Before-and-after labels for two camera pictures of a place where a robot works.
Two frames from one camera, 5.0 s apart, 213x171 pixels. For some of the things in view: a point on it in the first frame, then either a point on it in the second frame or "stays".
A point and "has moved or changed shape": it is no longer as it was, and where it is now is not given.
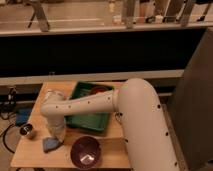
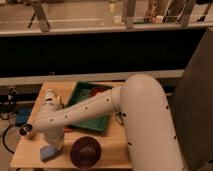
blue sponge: [51, 143] has moved or changed shape
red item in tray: [98, 89] stays
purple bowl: [85, 152] stays
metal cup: [26, 129] stays
